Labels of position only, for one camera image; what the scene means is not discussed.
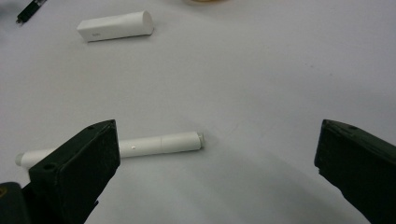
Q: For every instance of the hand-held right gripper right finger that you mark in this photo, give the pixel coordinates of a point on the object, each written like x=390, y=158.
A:
x=358, y=161

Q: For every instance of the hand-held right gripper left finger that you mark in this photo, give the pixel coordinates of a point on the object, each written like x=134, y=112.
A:
x=74, y=168

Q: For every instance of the white pen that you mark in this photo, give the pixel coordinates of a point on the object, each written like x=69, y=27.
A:
x=174, y=143

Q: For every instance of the black pen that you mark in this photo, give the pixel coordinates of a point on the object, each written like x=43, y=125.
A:
x=28, y=12

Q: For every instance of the cream pen holder cup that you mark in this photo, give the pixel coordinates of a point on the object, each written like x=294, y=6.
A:
x=205, y=1

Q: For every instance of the white table board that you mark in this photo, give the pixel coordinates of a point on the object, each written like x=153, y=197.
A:
x=236, y=77

